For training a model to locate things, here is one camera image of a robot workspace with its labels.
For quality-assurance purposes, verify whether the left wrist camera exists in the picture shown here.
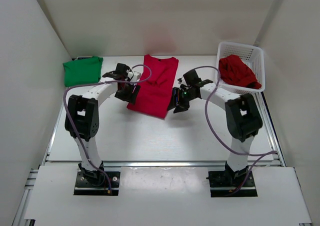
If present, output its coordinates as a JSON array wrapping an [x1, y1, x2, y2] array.
[[130, 71, 142, 83]]

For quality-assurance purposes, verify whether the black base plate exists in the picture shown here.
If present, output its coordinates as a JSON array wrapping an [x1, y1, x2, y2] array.
[[73, 171, 121, 196], [206, 171, 258, 198]]

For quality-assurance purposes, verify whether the green t shirt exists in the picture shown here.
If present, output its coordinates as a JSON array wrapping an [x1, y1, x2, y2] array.
[[62, 56, 104, 88]]

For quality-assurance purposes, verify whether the aluminium frame rail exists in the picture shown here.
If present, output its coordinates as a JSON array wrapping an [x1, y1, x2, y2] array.
[[42, 159, 282, 168]]

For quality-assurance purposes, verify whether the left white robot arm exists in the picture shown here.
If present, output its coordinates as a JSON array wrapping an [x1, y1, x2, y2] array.
[[63, 63, 142, 188]]

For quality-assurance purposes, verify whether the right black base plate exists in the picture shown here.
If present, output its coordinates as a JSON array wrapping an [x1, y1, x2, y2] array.
[[206, 171, 258, 198]]

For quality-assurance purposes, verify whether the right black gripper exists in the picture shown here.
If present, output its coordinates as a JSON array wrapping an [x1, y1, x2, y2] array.
[[166, 86, 197, 114]]

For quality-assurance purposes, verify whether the white plastic basket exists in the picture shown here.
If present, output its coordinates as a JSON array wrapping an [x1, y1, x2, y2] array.
[[216, 41, 266, 95]]

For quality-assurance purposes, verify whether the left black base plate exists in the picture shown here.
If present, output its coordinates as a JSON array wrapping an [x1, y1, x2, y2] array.
[[73, 171, 121, 196]]

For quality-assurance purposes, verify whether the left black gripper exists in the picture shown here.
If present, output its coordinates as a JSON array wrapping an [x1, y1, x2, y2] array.
[[114, 80, 141, 105]]

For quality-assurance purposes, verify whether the dark red t shirt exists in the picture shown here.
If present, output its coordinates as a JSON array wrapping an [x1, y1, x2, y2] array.
[[218, 54, 262, 90]]

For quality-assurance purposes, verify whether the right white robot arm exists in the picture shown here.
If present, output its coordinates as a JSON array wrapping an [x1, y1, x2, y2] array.
[[167, 69, 263, 187]]

